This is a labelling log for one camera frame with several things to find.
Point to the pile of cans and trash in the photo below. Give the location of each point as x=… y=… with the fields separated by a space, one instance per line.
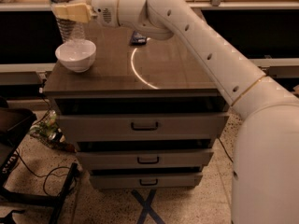
x=47 y=131

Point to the black stand with cables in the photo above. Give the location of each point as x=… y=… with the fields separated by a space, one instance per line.
x=15 y=123

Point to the grey three-drawer cabinet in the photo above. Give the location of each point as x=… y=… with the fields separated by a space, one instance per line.
x=161 y=77

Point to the top grey drawer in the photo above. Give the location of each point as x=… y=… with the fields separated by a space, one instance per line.
x=143 y=127

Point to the dark snack bar wrapper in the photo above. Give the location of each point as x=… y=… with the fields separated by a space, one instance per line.
x=137 y=39

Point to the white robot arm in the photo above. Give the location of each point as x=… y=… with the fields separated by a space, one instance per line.
x=265 y=188

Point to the middle grey drawer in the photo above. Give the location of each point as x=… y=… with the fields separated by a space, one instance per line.
x=113 y=160

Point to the clear plastic water bottle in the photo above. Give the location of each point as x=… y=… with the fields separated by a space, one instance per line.
x=69 y=30

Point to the bottom grey drawer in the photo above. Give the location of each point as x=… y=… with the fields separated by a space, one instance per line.
x=145 y=181

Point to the white ceramic bowl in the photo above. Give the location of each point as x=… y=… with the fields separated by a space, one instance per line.
x=77 y=55

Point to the grey drawer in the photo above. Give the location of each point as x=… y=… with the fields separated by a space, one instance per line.
x=145 y=181
x=113 y=160
x=143 y=127

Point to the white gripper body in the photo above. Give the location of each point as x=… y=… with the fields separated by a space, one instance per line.
x=105 y=9

